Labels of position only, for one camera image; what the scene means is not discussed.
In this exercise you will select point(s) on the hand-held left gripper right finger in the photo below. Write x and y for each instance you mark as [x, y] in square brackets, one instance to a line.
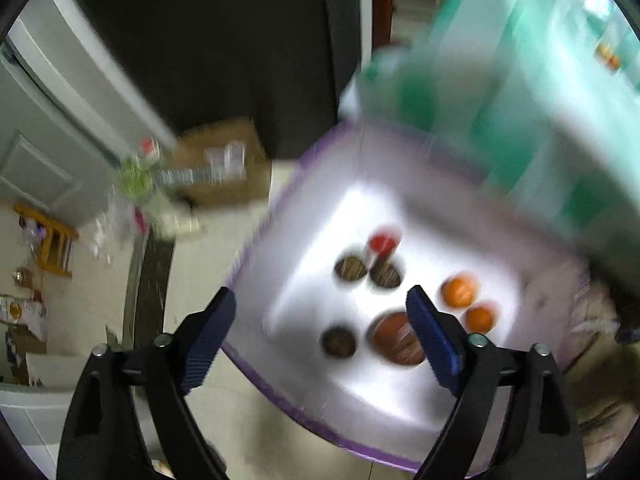
[435, 340]

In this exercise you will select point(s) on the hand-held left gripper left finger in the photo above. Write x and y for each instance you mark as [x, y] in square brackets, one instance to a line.
[210, 340]

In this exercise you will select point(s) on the red apple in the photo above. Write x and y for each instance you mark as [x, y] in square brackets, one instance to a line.
[395, 342]

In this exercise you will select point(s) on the small orange kumquat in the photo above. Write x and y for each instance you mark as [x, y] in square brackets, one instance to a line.
[461, 291]
[481, 319]
[603, 50]

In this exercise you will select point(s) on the large red cherry tomato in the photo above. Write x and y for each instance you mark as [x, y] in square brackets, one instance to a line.
[382, 244]

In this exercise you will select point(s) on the white box with purple rim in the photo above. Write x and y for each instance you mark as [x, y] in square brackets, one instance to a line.
[320, 280]

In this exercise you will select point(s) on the beige woven sack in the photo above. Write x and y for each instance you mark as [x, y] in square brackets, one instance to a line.
[600, 340]

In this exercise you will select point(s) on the brown cardboard box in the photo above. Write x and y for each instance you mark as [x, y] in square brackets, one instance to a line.
[220, 170]

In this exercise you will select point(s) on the green label plastic bottle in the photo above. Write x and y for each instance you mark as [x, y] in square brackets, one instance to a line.
[140, 177]

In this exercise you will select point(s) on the yellow wooden stool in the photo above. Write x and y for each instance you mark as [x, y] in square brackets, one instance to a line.
[50, 245]

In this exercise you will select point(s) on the white storage bin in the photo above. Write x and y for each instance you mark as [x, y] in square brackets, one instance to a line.
[30, 410]

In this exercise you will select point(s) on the green checked plastic tablecloth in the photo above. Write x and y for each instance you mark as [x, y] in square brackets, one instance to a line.
[525, 110]

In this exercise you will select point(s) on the white door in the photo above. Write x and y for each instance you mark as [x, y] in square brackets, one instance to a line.
[55, 110]

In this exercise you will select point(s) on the dark refrigerator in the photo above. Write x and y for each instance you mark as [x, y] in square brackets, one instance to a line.
[210, 40]

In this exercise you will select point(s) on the small red cherry tomato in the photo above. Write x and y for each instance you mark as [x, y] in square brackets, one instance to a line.
[614, 63]

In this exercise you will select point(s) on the brown wooden chair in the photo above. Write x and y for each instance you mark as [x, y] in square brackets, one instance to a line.
[383, 0]

